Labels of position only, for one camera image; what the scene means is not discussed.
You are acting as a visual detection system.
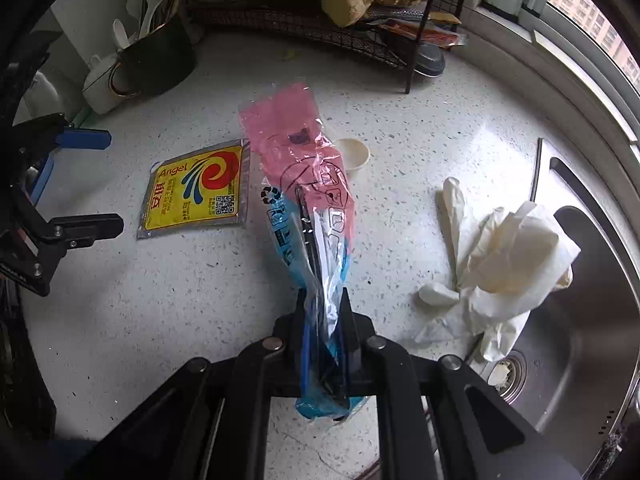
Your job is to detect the white rubber gloves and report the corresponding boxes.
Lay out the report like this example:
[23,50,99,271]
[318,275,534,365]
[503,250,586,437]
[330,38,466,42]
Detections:
[414,176,582,363]

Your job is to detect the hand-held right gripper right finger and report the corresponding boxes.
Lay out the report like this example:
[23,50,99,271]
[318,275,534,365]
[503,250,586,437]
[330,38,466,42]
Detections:
[340,287,581,480]

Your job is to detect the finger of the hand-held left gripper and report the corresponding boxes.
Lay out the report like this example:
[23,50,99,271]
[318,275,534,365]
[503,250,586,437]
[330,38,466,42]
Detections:
[50,213,125,250]
[0,112,112,161]

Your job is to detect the red orange snack packet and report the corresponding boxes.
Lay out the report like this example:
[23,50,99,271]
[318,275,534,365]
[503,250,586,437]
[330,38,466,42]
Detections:
[370,10,468,50]

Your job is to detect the window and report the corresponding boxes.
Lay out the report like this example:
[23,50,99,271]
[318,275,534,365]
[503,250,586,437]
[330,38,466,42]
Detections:
[470,0,640,151]

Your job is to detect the black mug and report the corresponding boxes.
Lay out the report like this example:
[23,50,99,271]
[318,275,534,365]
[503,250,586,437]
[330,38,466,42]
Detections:
[111,12,197,98]

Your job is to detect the small white pitcher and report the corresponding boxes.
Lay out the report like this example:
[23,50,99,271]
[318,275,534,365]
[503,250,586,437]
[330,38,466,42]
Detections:
[82,52,126,115]

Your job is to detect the pale ginger root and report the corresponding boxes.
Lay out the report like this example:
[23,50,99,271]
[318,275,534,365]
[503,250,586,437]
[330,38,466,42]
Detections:
[320,0,375,28]

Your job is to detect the small cream cup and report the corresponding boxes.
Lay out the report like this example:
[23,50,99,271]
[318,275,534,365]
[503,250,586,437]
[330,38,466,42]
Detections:
[334,138,371,179]

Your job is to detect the black wire rack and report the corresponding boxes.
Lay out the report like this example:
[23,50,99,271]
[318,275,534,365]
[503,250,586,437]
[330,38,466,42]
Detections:
[187,0,473,95]

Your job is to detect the stainless steel sink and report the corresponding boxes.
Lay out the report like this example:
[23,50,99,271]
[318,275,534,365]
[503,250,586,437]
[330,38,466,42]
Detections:
[465,137,640,476]

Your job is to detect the yellow yeast packet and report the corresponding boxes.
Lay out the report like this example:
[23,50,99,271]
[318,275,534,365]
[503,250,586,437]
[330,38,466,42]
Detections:
[136,139,251,240]

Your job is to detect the pink and blue plastic wrapper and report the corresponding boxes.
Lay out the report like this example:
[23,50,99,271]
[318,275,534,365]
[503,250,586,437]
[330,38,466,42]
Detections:
[239,81,371,421]

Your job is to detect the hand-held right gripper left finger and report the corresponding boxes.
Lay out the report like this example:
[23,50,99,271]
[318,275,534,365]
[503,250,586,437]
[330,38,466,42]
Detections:
[67,287,309,480]

